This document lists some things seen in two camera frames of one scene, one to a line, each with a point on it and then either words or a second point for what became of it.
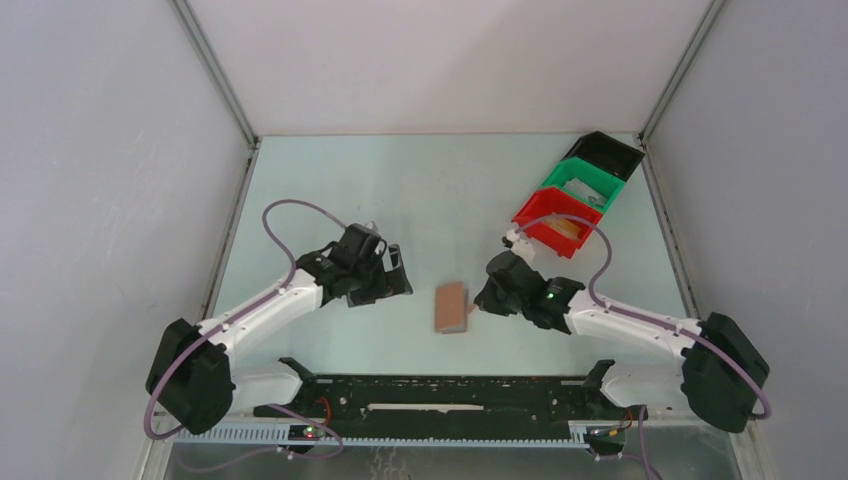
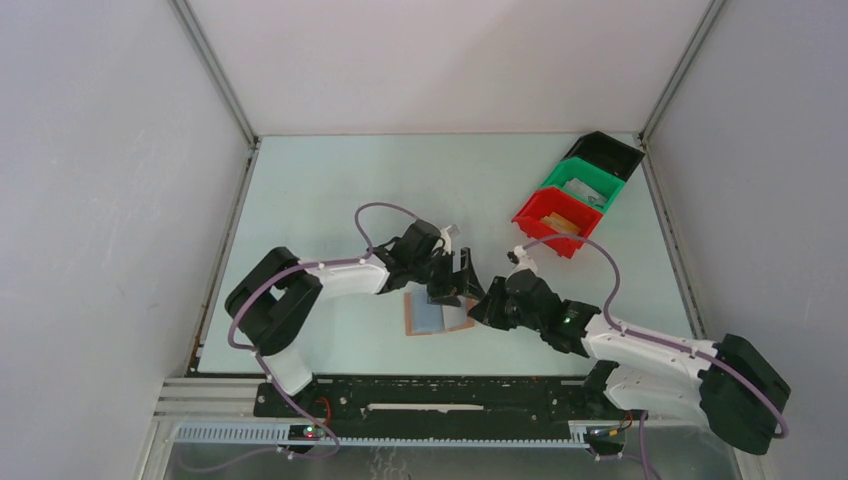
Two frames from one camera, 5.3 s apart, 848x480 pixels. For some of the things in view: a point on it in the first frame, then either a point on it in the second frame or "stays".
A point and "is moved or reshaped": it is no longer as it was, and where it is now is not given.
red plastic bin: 564,236 stays
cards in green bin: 585,191 stays
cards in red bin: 564,226 stays
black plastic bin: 606,154 stays
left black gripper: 389,283 → 466,285
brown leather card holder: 451,308 is moved or reshaped
